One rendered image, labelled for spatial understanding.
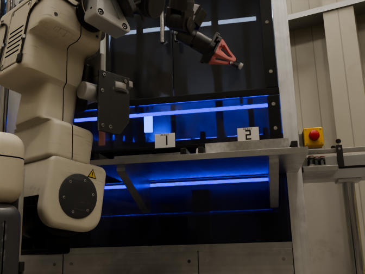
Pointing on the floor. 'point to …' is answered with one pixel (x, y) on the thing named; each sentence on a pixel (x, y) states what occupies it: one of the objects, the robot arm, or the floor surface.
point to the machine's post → (297, 230)
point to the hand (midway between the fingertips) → (231, 61)
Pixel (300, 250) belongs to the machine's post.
